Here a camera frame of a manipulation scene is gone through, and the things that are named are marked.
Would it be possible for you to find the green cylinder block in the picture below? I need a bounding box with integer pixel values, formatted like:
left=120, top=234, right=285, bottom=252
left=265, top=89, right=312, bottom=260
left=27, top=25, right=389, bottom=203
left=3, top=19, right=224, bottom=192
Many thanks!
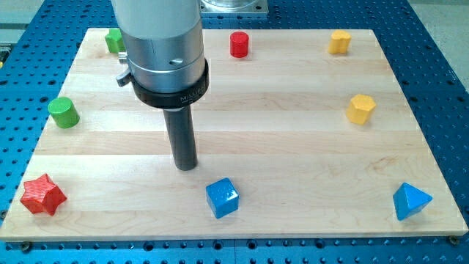
left=48, top=97, right=80, bottom=129

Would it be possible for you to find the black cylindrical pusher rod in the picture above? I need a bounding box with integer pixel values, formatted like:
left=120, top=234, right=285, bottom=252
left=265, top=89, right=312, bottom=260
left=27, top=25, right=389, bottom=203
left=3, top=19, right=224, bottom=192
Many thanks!
left=163, top=106, right=198, bottom=171

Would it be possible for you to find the yellow heart block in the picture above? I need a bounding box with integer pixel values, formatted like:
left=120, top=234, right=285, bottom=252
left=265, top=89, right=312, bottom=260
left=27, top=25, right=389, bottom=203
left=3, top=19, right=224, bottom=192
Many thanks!
left=328, top=29, right=352, bottom=54

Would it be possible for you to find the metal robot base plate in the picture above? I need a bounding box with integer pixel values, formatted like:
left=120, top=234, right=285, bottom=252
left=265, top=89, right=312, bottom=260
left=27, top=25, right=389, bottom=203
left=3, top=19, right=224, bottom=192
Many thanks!
left=200, top=0, right=269, bottom=15

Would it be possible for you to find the red cylinder block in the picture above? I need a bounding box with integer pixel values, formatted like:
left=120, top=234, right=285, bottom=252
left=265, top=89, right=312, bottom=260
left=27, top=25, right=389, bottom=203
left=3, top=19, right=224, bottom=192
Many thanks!
left=229, top=32, right=249, bottom=58

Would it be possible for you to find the red star block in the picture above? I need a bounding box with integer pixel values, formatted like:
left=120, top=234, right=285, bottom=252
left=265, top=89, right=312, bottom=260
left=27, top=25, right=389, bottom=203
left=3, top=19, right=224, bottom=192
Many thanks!
left=20, top=173, right=67, bottom=216

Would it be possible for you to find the green star block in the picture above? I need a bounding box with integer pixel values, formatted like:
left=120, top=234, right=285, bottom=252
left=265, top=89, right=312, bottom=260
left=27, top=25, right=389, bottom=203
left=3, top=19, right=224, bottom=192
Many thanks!
left=105, top=28, right=126, bottom=54

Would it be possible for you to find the wooden board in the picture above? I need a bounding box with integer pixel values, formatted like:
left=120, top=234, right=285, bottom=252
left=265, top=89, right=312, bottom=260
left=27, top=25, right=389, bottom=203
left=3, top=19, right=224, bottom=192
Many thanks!
left=1, top=29, right=468, bottom=241

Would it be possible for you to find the blue triangular prism block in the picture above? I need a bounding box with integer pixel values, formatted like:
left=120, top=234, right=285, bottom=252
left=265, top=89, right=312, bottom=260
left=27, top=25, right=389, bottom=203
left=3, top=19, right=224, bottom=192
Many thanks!
left=393, top=183, right=433, bottom=221

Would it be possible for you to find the blue perforated table plate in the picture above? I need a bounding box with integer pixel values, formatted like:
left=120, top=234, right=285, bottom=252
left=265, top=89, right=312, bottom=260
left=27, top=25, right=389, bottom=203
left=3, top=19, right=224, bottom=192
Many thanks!
left=1, top=0, right=468, bottom=263

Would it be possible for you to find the blue cube block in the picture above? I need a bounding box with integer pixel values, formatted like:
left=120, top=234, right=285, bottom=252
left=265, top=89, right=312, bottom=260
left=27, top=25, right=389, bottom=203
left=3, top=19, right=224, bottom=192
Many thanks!
left=206, top=177, right=240, bottom=219

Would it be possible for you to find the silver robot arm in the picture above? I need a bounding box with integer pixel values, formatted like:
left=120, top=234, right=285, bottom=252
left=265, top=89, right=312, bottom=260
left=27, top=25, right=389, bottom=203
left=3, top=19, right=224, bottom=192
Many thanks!
left=111, top=0, right=209, bottom=109

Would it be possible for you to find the yellow hexagon block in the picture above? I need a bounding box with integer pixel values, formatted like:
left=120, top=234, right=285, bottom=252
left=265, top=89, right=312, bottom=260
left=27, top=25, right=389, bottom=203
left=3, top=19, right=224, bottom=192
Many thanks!
left=346, top=94, right=377, bottom=125

